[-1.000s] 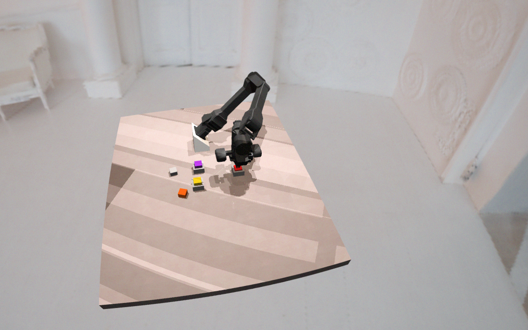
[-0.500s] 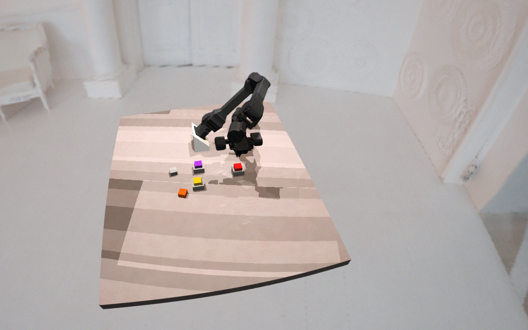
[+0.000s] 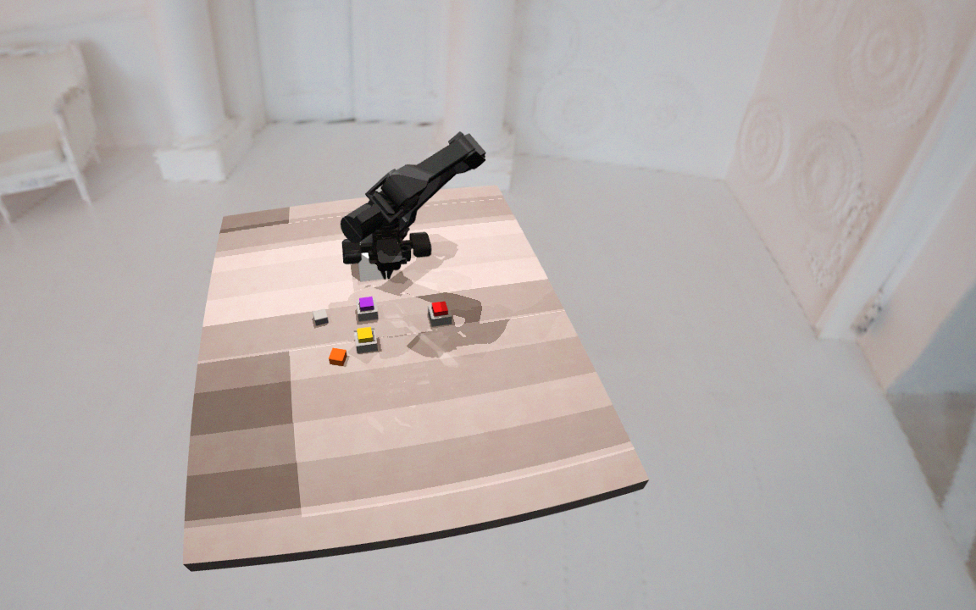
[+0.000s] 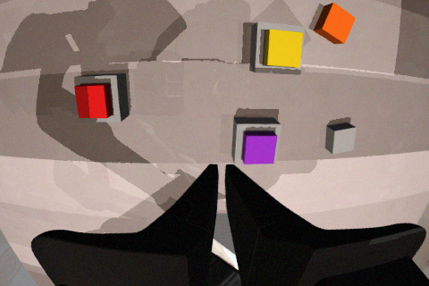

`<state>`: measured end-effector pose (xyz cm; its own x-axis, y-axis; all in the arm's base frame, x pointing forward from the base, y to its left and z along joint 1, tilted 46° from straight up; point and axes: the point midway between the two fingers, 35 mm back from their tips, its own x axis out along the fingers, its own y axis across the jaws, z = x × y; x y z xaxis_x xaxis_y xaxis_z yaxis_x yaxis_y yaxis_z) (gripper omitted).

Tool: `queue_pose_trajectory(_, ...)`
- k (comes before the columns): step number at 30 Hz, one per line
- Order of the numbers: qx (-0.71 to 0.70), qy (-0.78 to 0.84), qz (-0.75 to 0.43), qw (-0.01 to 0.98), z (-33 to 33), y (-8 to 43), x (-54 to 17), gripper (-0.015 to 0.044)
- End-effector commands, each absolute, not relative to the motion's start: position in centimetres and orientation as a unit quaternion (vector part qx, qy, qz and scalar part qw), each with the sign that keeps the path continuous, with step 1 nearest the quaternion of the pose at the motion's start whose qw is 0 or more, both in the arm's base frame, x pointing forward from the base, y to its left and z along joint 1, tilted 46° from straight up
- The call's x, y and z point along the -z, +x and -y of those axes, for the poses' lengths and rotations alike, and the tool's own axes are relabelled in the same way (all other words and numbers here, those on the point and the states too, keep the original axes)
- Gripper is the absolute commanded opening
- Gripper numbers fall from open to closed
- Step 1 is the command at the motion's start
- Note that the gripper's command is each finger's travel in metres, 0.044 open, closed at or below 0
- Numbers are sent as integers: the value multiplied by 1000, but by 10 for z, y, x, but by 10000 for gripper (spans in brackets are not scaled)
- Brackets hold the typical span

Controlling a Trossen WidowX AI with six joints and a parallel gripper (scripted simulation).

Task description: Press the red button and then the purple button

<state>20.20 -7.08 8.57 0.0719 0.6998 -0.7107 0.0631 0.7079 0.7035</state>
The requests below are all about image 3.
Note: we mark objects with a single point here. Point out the purple button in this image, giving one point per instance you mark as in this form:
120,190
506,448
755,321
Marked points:
367,309

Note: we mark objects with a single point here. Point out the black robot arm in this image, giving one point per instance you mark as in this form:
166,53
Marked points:
404,191

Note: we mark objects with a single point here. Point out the red button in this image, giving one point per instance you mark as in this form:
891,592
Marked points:
439,314

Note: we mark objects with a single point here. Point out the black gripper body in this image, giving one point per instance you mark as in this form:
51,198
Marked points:
419,242

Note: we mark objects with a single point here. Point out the orange block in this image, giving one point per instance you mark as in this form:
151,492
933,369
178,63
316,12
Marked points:
338,356

